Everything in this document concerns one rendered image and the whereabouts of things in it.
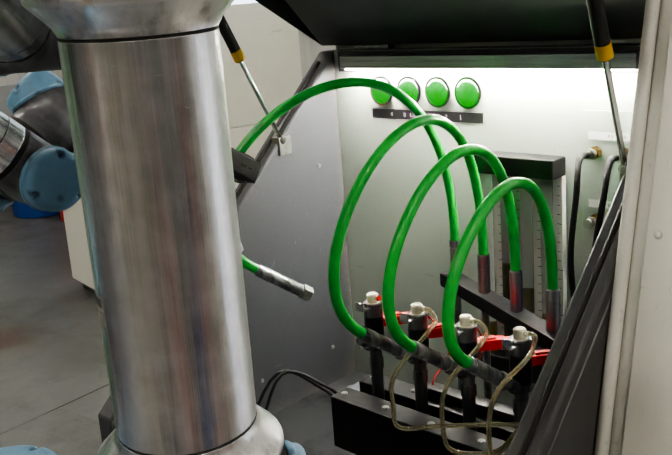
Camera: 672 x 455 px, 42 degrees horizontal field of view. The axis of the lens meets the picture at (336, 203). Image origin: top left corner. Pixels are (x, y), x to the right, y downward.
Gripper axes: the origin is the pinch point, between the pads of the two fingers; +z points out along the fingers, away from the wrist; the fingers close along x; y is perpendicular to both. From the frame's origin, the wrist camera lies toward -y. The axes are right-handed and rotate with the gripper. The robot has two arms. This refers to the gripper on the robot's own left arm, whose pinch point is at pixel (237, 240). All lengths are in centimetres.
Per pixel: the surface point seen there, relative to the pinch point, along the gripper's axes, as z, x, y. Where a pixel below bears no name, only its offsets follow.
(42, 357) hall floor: -16, -305, 97
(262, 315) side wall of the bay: 13.4, -29.6, 6.9
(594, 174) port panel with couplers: 33, 4, -40
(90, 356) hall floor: 1, -298, 82
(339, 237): 7.9, 18.7, -7.8
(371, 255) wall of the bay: 23.0, -36.2, -14.0
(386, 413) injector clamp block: 30.7, 4.0, 5.3
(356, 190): 6.0, 17.8, -13.6
